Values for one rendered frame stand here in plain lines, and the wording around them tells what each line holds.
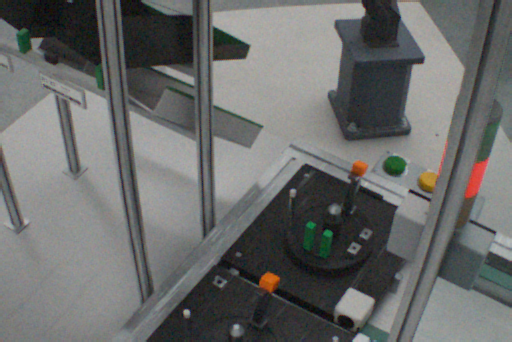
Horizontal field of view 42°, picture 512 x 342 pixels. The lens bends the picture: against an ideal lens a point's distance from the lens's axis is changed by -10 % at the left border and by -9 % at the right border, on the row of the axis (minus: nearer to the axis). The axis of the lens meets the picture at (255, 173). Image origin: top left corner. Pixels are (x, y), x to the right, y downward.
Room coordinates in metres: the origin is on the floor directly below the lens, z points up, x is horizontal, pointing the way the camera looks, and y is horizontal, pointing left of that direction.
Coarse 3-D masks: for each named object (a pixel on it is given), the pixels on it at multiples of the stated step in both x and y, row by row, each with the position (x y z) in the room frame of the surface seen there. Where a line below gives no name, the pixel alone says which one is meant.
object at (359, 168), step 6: (354, 162) 0.79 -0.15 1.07; (360, 162) 0.79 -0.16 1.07; (354, 168) 0.78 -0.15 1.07; (360, 168) 0.77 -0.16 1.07; (366, 168) 0.78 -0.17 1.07; (354, 174) 0.77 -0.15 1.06; (360, 174) 0.77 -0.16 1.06; (354, 180) 0.76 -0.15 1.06; (360, 180) 0.77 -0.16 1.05; (348, 186) 0.77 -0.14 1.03; (354, 186) 0.77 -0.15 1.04; (348, 192) 0.77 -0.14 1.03; (354, 192) 0.76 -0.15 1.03; (348, 198) 0.76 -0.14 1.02; (354, 198) 0.76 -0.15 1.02; (348, 204) 0.76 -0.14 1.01
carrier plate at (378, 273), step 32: (288, 192) 0.82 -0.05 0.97; (320, 192) 0.82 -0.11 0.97; (256, 224) 0.75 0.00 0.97; (384, 224) 0.75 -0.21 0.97; (224, 256) 0.68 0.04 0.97; (256, 256) 0.68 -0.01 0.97; (288, 256) 0.68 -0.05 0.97; (384, 256) 0.69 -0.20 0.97; (288, 288) 0.62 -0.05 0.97; (320, 288) 0.62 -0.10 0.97; (352, 288) 0.62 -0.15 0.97; (384, 288) 0.62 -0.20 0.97
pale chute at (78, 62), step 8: (48, 40) 0.93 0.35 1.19; (56, 40) 0.94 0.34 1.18; (40, 48) 0.92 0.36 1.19; (48, 48) 0.93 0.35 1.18; (56, 48) 0.94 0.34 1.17; (64, 48) 0.95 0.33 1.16; (64, 56) 0.95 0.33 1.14; (72, 56) 0.96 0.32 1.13; (80, 56) 0.97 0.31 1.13; (72, 64) 0.92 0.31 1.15; (80, 64) 0.97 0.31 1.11; (88, 64) 0.84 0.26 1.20; (88, 72) 0.84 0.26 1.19
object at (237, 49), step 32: (64, 0) 0.79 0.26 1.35; (128, 0) 0.88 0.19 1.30; (64, 32) 0.76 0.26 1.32; (96, 32) 0.73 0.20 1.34; (128, 32) 0.72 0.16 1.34; (160, 32) 0.76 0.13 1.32; (192, 32) 0.80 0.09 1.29; (224, 32) 0.92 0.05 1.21; (96, 64) 0.70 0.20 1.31; (128, 64) 0.72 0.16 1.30; (160, 64) 0.76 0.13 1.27
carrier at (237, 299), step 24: (192, 288) 0.62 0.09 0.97; (240, 288) 0.62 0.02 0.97; (192, 312) 0.57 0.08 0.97; (216, 312) 0.58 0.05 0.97; (240, 312) 0.56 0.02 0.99; (288, 312) 0.58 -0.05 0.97; (168, 336) 0.53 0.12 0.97; (192, 336) 0.50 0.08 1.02; (216, 336) 0.52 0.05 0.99; (240, 336) 0.49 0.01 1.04; (264, 336) 0.52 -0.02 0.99; (288, 336) 0.54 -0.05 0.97; (312, 336) 0.54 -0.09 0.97; (336, 336) 0.54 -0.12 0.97
